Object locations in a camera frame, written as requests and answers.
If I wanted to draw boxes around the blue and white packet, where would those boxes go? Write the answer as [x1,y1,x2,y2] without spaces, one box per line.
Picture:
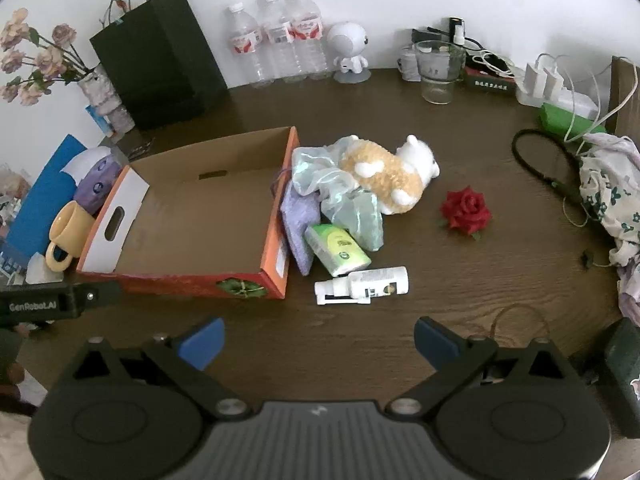
[85,105,113,137]

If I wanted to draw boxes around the small black spray bottle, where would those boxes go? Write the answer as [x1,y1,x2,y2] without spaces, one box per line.
[447,16,468,48]

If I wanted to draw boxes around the purple tissue box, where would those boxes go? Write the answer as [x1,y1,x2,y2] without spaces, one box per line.
[62,146,125,218]

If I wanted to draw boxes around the thin wire loop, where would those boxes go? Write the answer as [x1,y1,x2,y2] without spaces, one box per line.
[490,304,551,346]

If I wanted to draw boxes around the white power strip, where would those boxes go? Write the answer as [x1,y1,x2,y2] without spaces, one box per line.
[515,80,601,121]

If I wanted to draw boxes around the brown paper bag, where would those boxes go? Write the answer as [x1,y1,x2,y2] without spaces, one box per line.
[607,56,640,138]

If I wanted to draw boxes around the white charger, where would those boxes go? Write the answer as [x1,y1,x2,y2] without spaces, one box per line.
[544,66,566,96]
[524,62,548,98]

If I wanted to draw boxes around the clear water bottle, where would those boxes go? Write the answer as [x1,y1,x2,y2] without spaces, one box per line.
[256,0,307,85]
[226,2,276,88]
[284,0,332,81]

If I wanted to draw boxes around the black paper bag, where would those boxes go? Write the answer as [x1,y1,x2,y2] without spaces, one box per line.
[89,0,230,132]

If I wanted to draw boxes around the orange cardboard box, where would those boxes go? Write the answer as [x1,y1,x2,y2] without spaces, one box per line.
[76,126,301,301]

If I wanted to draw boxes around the white robot figurine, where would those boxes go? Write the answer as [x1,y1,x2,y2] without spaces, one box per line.
[326,21,373,84]

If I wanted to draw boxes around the tan and white plush toy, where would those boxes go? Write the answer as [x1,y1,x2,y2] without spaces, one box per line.
[339,134,442,218]

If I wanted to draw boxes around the white charger cable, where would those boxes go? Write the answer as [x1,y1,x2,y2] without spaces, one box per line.
[537,52,626,143]

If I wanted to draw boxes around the dark green box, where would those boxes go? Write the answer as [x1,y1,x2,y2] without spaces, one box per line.
[602,317,640,441]

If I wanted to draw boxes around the white lace vase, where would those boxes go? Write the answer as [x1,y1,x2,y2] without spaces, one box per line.
[77,65,136,133]

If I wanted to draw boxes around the dark flat box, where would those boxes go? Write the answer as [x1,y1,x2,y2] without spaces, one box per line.
[462,65,518,95]

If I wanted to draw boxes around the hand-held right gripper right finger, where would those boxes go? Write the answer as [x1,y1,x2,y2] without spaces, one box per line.
[387,316,576,421]

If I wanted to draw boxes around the small white jar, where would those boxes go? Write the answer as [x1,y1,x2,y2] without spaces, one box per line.
[399,46,422,82]

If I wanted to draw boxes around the green tissue pack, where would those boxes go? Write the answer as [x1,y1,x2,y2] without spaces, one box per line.
[304,223,372,278]

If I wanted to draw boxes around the red artificial rose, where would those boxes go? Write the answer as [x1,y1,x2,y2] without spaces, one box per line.
[439,186,493,241]

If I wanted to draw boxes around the yellow mug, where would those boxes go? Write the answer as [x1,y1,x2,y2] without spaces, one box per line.
[45,201,97,272]

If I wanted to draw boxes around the black cord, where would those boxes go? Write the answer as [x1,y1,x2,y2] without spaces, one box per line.
[511,129,601,221]

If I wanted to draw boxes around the pink artificial flowers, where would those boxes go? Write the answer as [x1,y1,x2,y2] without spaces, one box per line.
[0,7,101,106]

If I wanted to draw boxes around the white spray bottle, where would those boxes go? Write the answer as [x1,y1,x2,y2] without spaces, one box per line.
[314,266,410,306]

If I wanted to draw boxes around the brown wooden desktop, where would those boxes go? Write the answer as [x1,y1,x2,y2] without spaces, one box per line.
[17,66,640,441]

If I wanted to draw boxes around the purple glove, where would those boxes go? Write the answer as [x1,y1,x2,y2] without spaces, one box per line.
[280,180,323,277]

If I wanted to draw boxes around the clear glass cup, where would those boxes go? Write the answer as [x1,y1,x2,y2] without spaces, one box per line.
[412,40,468,106]

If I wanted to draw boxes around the floral cloth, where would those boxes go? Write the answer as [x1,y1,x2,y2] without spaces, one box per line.
[579,132,640,321]

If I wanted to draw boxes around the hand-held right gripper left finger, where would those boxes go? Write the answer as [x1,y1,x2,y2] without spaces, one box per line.
[72,317,251,421]

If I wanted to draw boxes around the pale green sheer fabric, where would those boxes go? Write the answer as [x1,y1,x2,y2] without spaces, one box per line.
[291,140,386,252]

